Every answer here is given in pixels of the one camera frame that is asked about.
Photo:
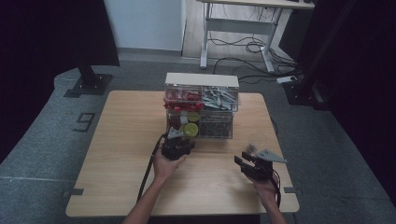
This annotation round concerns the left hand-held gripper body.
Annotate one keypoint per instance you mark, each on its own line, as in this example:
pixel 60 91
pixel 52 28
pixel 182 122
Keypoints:
pixel 176 146

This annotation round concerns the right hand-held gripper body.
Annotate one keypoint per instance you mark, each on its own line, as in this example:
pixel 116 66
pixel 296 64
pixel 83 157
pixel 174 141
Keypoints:
pixel 263 165

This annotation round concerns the pile of dark packets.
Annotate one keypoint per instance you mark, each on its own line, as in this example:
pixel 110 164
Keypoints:
pixel 215 126

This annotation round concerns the clear acrylic drawer organizer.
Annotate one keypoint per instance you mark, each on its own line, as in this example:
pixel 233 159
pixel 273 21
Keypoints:
pixel 201 105

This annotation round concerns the person's left hand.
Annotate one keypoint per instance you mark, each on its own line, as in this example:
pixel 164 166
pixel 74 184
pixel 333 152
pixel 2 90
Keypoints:
pixel 166 168

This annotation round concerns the person's right hand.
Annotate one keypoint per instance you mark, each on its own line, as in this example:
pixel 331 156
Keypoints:
pixel 266 189

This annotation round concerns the green lidded small cup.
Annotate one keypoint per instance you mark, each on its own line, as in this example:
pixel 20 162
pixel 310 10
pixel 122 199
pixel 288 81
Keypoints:
pixel 193 116
pixel 191 129

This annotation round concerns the pile of red packets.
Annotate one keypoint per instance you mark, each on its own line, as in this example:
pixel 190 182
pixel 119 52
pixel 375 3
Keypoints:
pixel 182 99

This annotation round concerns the pile of grey packets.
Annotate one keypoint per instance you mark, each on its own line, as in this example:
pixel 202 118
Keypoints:
pixel 220 98

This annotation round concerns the white power strip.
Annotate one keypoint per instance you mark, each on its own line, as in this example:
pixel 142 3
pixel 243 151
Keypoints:
pixel 287 79

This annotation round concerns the dark floor tape marker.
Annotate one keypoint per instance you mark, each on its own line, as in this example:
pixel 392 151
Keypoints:
pixel 84 122

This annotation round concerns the black curtain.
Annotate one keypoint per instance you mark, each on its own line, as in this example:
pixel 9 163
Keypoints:
pixel 361 77
pixel 46 46

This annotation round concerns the black stand with base plate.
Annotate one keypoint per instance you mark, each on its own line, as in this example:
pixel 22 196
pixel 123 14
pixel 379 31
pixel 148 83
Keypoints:
pixel 306 90
pixel 90 81

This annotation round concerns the white desk frame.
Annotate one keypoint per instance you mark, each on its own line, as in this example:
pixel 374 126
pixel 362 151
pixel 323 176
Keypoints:
pixel 246 26

